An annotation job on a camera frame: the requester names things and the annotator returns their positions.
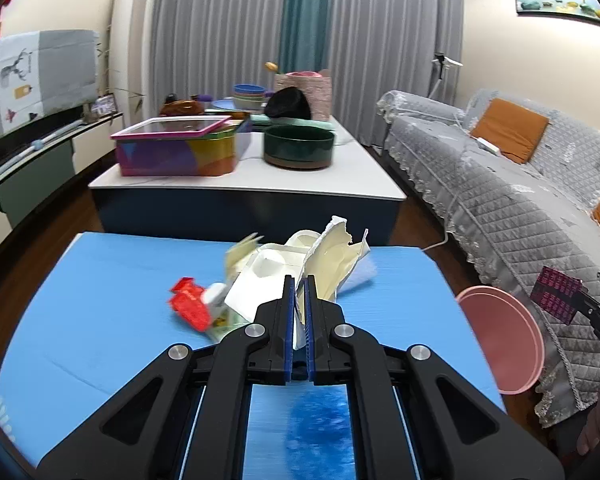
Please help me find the torn cream paper carton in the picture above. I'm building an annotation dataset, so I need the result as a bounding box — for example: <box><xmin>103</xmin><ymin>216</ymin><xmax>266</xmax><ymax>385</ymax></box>
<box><xmin>292</xmin><ymin>216</ymin><xmax>371</xmax><ymax>351</ymax></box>

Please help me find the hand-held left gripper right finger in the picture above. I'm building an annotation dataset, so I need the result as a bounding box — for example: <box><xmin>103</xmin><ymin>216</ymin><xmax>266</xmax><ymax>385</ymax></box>
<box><xmin>300</xmin><ymin>275</ymin><xmax>566</xmax><ymax>480</ymax></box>

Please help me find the grey quilted sofa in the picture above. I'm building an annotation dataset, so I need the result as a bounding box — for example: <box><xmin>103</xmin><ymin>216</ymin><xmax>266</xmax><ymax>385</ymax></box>
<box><xmin>377</xmin><ymin>87</ymin><xmax>600</xmax><ymax>428</ymax></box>

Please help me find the dark television stand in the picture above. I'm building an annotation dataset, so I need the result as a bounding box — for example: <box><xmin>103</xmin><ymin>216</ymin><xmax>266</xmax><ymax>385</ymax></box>
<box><xmin>0</xmin><ymin>110</ymin><xmax>126</xmax><ymax>231</ymax></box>

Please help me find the teal curtain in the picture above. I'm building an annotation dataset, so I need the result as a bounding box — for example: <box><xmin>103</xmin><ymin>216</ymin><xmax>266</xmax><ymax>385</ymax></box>
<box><xmin>278</xmin><ymin>0</ymin><xmax>331</xmax><ymax>78</ymax></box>

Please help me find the person's right hand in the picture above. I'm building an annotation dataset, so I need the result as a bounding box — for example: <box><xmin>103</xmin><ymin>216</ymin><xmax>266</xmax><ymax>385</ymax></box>
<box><xmin>576</xmin><ymin>385</ymin><xmax>600</xmax><ymax>456</ymax></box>

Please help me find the stack of coloured bowls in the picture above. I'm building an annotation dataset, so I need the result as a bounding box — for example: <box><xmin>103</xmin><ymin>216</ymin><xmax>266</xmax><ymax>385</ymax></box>
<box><xmin>232</xmin><ymin>84</ymin><xmax>267</xmax><ymax>111</ymax></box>

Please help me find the dark green bowl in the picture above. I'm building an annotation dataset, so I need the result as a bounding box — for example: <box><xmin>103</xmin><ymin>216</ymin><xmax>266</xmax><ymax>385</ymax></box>
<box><xmin>263</xmin><ymin>125</ymin><xmax>336</xmax><ymax>170</ymax></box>

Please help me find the small photo frame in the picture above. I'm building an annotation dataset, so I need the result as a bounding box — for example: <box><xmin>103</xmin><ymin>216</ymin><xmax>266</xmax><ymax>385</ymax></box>
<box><xmin>91</xmin><ymin>93</ymin><xmax>117</xmax><ymax>117</ymax></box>

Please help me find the grey curtain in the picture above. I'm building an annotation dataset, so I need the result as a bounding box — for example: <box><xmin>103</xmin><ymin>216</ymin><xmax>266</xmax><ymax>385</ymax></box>
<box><xmin>326</xmin><ymin>0</ymin><xmax>466</xmax><ymax>148</ymax></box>
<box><xmin>150</xmin><ymin>0</ymin><xmax>287</xmax><ymax>106</ymax></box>

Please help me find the brown teapot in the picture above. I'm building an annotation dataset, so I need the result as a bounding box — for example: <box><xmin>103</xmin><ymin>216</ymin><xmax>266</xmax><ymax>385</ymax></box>
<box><xmin>160</xmin><ymin>93</ymin><xmax>204</xmax><ymax>117</ymax></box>

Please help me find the pink plastic bin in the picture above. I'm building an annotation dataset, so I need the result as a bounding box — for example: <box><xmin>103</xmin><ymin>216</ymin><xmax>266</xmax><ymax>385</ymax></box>
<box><xmin>455</xmin><ymin>286</ymin><xmax>546</xmax><ymax>395</ymax></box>

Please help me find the blue plate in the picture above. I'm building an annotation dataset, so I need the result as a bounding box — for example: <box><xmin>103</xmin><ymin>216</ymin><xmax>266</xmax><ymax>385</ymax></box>
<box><xmin>211</xmin><ymin>99</ymin><xmax>266</xmax><ymax>112</ymax></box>

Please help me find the maroon patterned packet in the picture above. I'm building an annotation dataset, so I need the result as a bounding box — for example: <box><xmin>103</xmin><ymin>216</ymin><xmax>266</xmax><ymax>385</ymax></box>
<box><xmin>531</xmin><ymin>266</ymin><xmax>583</xmax><ymax>325</ymax></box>

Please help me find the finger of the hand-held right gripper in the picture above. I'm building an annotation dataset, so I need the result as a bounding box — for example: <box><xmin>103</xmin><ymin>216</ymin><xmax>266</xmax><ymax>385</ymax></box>
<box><xmin>572</xmin><ymin>290</ymin><xmax>600</xmax><ymax>325</ymax></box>

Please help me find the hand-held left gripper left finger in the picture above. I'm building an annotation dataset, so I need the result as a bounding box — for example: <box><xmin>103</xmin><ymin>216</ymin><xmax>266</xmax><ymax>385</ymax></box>
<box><xmin>37</xmin><ymin>275</ymin><xmax>297</xmax><ymax>480</ymax></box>

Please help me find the blue table cloth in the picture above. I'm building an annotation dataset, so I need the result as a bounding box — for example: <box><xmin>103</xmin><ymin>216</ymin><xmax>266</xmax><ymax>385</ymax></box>
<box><xmin>0</xmin><ymin>232</ymin><xmax>506</xmax><ymax>480</ymax></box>

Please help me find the white coffee table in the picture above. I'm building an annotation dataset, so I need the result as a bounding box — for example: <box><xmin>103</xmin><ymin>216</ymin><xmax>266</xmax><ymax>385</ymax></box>
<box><xmin>88</xmin><ymin>115</ymin><xmax>408</xmax><ymax>248</ymax></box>

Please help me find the white standing air conditioner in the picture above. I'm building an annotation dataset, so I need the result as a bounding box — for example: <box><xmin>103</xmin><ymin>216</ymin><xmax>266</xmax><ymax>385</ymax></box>
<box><xmin>109</xmin><ymin>0</ymin><xmax>161</xmax><ymax>126</ymax></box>

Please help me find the grey white television cover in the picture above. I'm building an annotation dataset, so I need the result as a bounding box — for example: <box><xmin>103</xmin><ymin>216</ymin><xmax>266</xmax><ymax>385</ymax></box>
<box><xmin>0</xmin><ymin>29</ymin><xmax>101</xmax><ymax>151</ymax></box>

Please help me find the black hat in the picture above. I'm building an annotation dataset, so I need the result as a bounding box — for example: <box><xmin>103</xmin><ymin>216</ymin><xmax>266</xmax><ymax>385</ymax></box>
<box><xmin>263</xmin><ymin>86</ymin><xmax>312</xmax><ymax>121</ymax></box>

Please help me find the white moulded pulp tray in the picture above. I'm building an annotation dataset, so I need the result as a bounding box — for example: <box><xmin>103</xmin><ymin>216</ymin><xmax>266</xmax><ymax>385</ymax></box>
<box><xmin>225</xmin><ymin>230</ymin><xmax>321</xmax><ymax>323</ymax></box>

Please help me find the white cable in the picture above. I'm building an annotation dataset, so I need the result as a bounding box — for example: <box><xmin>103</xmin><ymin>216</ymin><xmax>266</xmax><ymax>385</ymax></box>
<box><xmin>419</xmin><ymin>230</ymin><xmax>450</xmax><ymax>251</ymax></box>

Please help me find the red plastic wrapper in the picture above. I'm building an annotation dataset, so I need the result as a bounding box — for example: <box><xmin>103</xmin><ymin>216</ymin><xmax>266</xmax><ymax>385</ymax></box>
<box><xmin>169</xmin><ymin>277</ymin><xmax>211</xmax><ymax>332</ymax></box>

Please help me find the printed green paper packet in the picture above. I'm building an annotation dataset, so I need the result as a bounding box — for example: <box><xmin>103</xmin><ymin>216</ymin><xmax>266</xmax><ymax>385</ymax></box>
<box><xmin>207</xmin><ymin>307</ymin><xmax>253</xmax><ymax>345</ymax></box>

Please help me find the white rod with blue joint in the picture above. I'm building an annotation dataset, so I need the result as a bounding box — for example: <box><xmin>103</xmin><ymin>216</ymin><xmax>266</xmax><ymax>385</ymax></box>
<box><xmin>0</xmin><ymin>120</ymin><xmax>83</xmax><ymax>181</ymax></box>

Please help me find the pink-rimmed tin lid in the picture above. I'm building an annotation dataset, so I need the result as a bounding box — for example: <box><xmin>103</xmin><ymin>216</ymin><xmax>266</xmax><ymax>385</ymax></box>
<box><xmin>111</xmin><ymin>116</ymin><xmax>233</xmax><ymax>140</ymax></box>

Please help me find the colourful tin box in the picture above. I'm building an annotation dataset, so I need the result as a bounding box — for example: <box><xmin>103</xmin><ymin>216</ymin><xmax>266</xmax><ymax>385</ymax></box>
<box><xmin>111</xmin><ymin>119</ymin><xmax>253</xmax><ymax>177</ymax></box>

